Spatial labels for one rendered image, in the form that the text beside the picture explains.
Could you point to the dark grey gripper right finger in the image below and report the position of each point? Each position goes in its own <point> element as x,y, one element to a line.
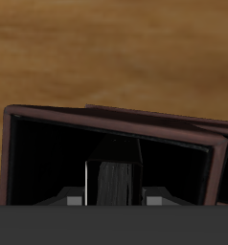
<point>155,197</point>

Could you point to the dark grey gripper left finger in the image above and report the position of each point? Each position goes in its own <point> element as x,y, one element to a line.
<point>73,197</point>

